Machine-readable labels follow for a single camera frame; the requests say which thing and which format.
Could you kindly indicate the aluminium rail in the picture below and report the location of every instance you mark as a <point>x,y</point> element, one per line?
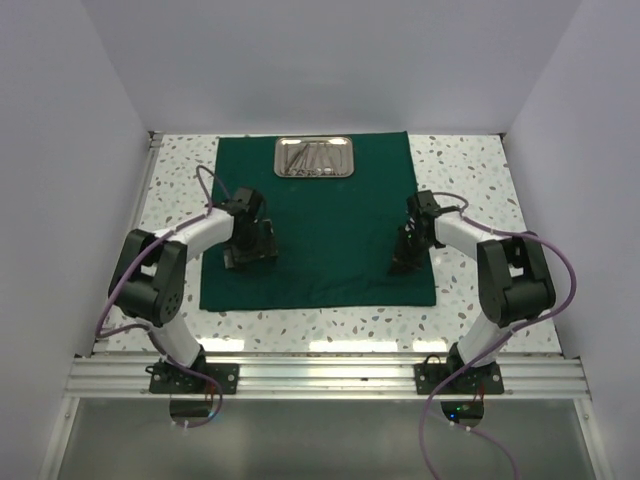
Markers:
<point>154,145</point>
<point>332,377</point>

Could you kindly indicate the aluminium left side rail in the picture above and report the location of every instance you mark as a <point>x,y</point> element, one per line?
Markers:
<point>154,145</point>

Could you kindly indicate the dark green surgical cloth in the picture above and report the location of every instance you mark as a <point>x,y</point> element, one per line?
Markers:
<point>335,237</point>

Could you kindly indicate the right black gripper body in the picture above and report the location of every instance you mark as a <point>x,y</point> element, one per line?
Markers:
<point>410,250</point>

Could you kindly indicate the aluminium front rail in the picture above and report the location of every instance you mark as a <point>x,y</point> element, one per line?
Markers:
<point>332,377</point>

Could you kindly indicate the steel instrument tray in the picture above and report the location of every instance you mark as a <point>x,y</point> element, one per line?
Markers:
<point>314,157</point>

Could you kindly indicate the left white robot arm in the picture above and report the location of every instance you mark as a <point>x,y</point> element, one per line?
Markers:
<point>149,280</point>

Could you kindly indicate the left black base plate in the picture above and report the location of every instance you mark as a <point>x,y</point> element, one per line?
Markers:
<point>217,377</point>

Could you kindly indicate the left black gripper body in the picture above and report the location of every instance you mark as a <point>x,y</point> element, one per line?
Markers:
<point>252,246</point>

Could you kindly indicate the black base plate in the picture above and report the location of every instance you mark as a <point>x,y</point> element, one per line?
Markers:
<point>217,377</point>
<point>433,375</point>

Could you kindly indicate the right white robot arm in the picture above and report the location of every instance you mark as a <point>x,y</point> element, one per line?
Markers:
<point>514,284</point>

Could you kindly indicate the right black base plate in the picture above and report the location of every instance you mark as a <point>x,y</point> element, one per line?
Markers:
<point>433,375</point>

